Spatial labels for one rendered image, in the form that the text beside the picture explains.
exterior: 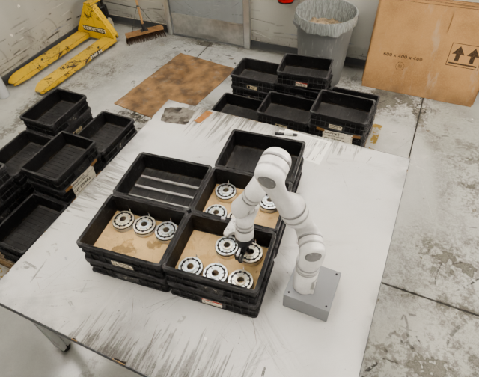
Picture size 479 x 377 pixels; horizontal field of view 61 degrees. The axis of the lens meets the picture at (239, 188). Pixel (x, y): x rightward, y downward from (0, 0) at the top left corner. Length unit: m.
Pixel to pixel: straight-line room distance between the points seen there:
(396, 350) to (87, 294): 1.68
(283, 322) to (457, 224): 1.80
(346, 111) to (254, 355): 1.97
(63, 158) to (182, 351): 1.70
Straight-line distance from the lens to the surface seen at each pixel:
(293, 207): 1.25
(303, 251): 1.45
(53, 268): 2.11
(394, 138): 3.74
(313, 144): 2.45
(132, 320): 1.84
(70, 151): 3.01
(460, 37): 4.17
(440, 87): 4.28
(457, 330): 2.76
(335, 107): 3.13
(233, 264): 1.74
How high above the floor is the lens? 2.31
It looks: 47 degrees down
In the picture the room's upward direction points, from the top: 3 degrees counter-clockwise
